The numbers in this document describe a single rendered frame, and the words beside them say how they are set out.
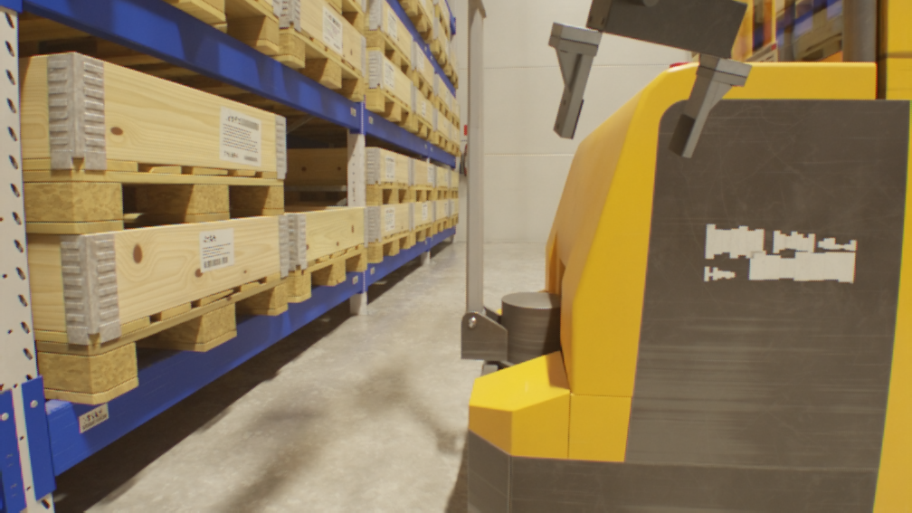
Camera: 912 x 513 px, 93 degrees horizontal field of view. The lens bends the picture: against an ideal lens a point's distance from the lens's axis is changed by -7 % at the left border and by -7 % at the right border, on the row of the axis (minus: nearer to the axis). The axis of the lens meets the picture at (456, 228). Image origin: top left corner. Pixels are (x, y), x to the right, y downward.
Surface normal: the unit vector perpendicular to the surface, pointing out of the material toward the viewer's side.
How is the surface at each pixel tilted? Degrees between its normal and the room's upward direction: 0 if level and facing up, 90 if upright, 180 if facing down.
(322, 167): 90
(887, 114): 90
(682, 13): 114
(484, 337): 90
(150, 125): 90
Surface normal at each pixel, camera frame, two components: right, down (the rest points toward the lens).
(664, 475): -0.14, 0.07
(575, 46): 0.10, 0.47
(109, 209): 0.99, 0.01
